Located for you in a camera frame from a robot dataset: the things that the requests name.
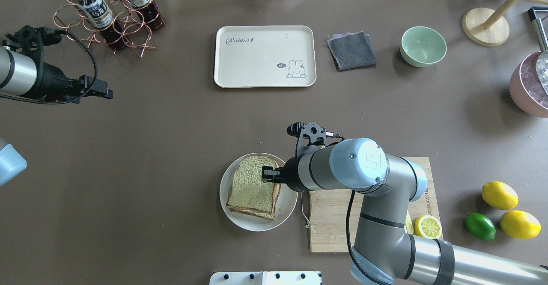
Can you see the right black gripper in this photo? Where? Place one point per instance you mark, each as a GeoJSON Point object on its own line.
{"type": "Point", "coordinates": [291, 175]}

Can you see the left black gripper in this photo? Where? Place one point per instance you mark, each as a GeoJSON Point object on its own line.
{"type": "Point", "coordinates": [50, 78]}

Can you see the bread slice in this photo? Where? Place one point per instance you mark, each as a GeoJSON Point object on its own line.
{"type": "Point", "coordinates": [267, 216]}
{"type": "Point", "coordinates": [248, 190]}

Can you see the white round plate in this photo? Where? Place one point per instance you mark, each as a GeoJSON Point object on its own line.
{"type": "Point", "coordinates": [285, 205]}

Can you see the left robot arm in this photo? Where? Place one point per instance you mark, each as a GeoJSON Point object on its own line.
{"type": "Point", "coordinates": [20, 78]}

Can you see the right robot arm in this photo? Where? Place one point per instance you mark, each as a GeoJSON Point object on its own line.
{"type": "Point", "coordinates": [382, 251]}

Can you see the cream rabbit tray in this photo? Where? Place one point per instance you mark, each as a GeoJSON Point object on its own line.
{"type": "Point", "coordinates": [264, 56]}

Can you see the tea bottle upper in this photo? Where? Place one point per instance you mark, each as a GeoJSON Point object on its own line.
{"type": "Point", "coordinates": [101, 17]}

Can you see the bamboo cutting board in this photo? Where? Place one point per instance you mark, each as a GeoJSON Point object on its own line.
{"type": "Point", "coordinates": [328, 211]}

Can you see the tea bottle lower left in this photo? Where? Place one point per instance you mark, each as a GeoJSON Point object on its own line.
{"type": "Point", "coordinates": [148, 12]}

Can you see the grey folded cloth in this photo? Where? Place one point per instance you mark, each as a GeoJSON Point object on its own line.
{"type": "Point", "coordinates": [352, 50]}

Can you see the yellow plastic knife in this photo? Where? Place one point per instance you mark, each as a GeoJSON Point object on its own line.
{"type": "Point", "coordinates": [408, 226]}

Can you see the halved lemon slice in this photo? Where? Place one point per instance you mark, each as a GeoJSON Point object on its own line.
{"type": "Point", "coordinates": [429, 227]}

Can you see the light green bowl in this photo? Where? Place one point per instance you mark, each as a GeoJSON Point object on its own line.
{"type": "Point", "coordinates": [422, 46]}

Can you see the green lime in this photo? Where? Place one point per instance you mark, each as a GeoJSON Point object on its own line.
{"type": "Point", "coordinates": [480, 226]}

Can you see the yellow lemon upper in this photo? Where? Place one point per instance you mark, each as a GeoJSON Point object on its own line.
{"type": "Point", "coordinates": [499, 195]}

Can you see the yellow lemon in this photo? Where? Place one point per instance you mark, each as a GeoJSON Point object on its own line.
{"type": "Point", "coordinates": [499, 195]}
{"type": "Point", "coordinates": [520, 224]}

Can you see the yellow lemon lower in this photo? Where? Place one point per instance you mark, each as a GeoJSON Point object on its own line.
{"type": "Point", "coordinates": [520, 224]}

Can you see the wooden stand round base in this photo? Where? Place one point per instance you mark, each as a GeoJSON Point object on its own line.
{"type": "Point", "coordinates": [488, 27]}

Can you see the pink bowl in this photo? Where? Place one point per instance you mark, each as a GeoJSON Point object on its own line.
{"type": "Point", "coordinates": [526, 89]}

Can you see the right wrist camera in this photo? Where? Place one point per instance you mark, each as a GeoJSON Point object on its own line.
{"type": "Point", "coordinates": [310, 137]}

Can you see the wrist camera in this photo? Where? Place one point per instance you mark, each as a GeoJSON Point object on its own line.
{"type": "Point", "coordinates": [310, 137]}
{"type": "Point", "coordinates": [29, 38]}

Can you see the copper wire bottle rack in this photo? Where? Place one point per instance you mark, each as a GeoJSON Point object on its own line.
{"type": "Point", "coordinates": [137, 35]}

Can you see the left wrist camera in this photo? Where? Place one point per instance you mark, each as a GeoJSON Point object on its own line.
{"type": "Point", "coordinates": [29, 38]}

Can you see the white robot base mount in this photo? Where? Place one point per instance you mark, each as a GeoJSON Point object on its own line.
{"type": "Point", "coordinates": [267, 278]}

